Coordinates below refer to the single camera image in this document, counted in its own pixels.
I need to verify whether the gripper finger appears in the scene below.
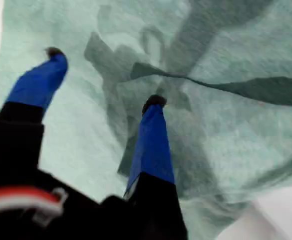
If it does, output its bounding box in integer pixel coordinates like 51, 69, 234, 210
0, 46, 68, 125
123, 94, 188, 240

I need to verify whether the pale green T-shirt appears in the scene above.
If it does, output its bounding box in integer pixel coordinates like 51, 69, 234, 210
0, 0, 292, 240

